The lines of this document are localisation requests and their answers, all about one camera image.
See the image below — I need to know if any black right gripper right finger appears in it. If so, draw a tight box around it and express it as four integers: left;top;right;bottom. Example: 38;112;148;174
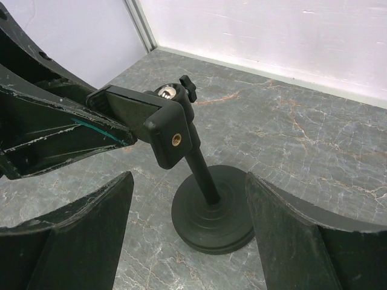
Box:
246;172;386;289

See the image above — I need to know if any aluminium frame post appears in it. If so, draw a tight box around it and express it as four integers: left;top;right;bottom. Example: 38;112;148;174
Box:
125;0;158;53

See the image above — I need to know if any black phone stand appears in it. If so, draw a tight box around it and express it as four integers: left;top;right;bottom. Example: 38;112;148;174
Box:
86;75;254;255

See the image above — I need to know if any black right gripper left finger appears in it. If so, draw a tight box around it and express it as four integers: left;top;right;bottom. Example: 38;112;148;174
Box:
1;172;134;289

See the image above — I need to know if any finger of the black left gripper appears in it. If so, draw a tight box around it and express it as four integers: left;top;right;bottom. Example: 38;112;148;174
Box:
1;5;91;91
1;85;135;178

